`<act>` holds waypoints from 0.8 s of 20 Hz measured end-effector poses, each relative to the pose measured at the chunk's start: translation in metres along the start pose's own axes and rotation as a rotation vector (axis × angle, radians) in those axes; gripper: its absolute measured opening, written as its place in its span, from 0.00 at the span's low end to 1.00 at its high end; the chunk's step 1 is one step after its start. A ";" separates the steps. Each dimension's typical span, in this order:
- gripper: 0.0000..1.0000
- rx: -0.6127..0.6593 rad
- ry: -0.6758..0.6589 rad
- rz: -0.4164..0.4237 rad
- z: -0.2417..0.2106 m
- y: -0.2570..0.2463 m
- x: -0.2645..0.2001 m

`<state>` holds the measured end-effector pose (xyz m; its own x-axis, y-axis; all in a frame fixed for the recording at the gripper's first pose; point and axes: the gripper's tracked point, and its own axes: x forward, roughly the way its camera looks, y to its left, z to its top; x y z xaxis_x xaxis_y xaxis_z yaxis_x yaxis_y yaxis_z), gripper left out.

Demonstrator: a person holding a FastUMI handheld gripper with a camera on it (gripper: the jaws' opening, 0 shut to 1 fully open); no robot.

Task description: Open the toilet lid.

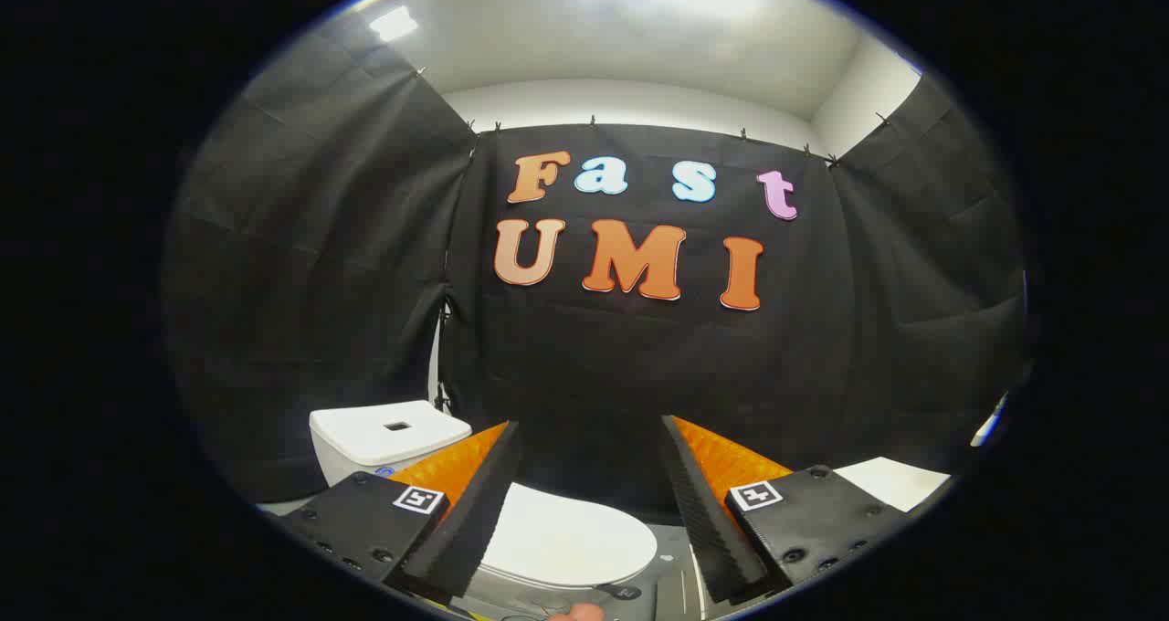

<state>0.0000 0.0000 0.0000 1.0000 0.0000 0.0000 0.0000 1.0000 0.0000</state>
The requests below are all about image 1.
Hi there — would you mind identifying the black backdrop cloth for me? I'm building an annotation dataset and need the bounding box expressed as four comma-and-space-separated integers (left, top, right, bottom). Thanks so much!
160, 9, 1037, 523

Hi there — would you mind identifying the small ceiling light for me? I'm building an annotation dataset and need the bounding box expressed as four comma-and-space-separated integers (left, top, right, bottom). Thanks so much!
369, 5, 420, 43

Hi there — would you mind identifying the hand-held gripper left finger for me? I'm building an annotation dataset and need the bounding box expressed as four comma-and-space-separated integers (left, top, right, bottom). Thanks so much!
279, 420, 523, 604

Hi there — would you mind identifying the white cabinet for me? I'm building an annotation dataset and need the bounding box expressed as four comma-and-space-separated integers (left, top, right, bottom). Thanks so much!
836, 457, 953, 513

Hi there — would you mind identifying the white toilet tank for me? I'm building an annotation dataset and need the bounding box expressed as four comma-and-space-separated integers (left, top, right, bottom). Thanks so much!
309, 400, 473, 487

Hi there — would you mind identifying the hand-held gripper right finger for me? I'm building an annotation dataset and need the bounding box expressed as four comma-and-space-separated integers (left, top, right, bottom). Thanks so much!
659, 415, 914, 604

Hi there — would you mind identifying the white toilet bowl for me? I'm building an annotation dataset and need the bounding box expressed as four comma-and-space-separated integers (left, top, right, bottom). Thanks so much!
461, 562, 658, 620

